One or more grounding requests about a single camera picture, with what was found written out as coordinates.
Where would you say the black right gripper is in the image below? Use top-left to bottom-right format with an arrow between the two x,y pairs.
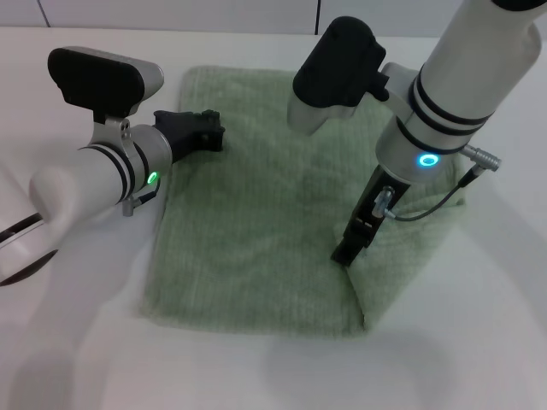
330,165 -> 412,267

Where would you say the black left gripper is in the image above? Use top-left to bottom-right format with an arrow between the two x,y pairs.
153,108 -> 226,163

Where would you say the green ribbed terry towel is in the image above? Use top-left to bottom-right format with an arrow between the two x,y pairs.
138,64 -> 468,338

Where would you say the silver gripper cable plug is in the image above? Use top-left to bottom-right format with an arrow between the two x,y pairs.
373,184 -> 397,215

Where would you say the dark left arm cable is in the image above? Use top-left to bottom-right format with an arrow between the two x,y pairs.
122,179 -> 162,217

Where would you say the dark arm cable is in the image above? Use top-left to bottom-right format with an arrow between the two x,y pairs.
384,164 -> 476,221
122,179 -> 162,217

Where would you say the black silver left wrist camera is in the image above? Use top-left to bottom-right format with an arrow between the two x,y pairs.
46,46 -> 166,150

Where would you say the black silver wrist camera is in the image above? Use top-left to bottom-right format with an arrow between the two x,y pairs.
288,15 -> 414,137
46,46 -> 166,150

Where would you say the dark right arm cable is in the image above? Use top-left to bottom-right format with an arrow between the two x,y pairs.
384,164 -> 476,221

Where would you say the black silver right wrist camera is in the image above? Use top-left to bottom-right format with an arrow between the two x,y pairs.
288,15 -> 414,137

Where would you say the silver arm cable plug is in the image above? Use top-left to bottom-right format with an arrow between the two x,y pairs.
462,143 -> 503,173

